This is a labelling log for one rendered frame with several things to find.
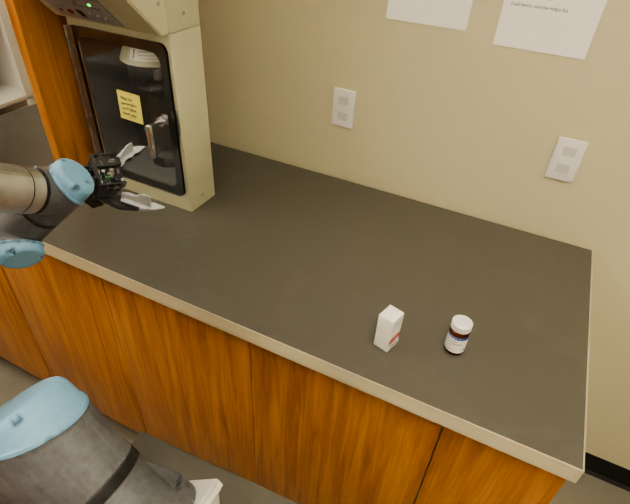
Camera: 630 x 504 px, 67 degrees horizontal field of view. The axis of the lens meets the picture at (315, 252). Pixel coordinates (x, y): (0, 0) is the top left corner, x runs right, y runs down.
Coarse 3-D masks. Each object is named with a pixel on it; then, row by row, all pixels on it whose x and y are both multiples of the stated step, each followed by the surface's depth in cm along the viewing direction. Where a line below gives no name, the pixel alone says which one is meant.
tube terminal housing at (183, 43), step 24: (168, 0) 102; (192, 0) 109; (96, 24) 114; (168, 24) 105; (192, 24) 111; (168, 48) 108; (192, 48) 114; (192, 72) 117; (192, 96) 119; (192, 120) 122; (192, 144) 125; (192, 168) 129; (144, 192) 139; (192, 192) 132
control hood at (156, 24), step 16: (96, 0) 98; (112, 0) 95; (128, 0) 94; (144, 0) 97; (160, 0) 101; (128, 16) 100; (144, 16) 98; (160, 16) 102; (144, 32) 105; (160, 32) 103
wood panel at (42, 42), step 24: (24, 0) 112; (24, 24) 113; (48, 24) 119; (24, 48) 116; (48, 48) 120; (48, 72) 122; (72, 72) 129; (48, 96) 125; (72, 96) 131; (48, 120) 127; (72, 120) 133; (72, 144) 136
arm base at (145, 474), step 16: (128, 464) 55; (144, 464) 57; (160, 464) 60; (112, 480) 53; (128, 480) 54; (144, 480) 55; (160, 480) 57; (176, 480) 60; (96, 496) 52; (112, 496) 53; (128, 496) 53; (144, 496) 54; (160, 496) 55; (176, 496) 56; (192, 496) 58
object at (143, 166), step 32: (96, 32) 113; (96, 64) 119; (128, 64) 114; (160, 64) 110; (96, 96) 125; (160, 96) 115; (96, 128) 132; (128, 128) 126; (160, 128) 121; (160, 160) 127
